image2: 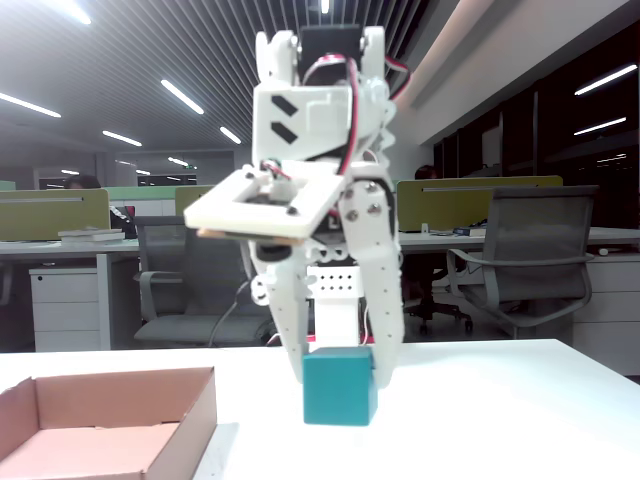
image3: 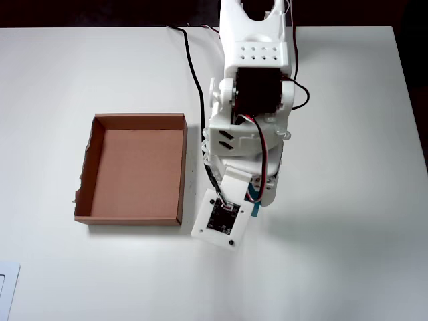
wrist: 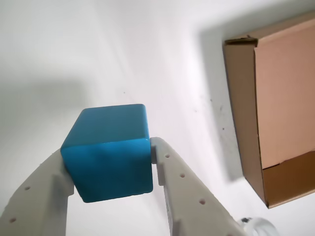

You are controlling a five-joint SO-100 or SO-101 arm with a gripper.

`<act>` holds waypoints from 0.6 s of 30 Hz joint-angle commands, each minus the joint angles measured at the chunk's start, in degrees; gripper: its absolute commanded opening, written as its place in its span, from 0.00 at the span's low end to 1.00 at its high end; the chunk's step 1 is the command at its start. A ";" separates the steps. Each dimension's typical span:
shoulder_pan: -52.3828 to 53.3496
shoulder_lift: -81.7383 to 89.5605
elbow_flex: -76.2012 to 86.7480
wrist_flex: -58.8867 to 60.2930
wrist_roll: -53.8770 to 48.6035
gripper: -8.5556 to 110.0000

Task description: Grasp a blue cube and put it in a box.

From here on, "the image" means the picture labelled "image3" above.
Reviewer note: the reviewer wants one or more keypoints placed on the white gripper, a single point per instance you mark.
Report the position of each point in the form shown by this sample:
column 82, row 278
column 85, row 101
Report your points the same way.
column 270, row 192

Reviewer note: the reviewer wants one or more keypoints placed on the blue cube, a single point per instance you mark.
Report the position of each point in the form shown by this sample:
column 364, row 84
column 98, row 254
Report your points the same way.
column 255, row 210

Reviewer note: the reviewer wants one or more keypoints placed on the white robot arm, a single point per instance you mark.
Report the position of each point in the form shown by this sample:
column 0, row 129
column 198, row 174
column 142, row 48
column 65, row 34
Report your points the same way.
column 257, row 33

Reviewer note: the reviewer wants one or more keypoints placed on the brown cardboard box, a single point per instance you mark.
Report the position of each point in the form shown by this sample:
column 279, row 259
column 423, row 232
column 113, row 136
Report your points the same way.
column 137, row 174

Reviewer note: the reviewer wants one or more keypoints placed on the white flat device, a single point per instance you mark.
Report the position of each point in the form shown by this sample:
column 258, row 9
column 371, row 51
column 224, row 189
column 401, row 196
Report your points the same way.
column 10, row 279

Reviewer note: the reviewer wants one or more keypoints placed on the white camera mount with board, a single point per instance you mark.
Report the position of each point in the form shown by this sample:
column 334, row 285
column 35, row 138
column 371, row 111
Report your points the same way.
column 202, row 230

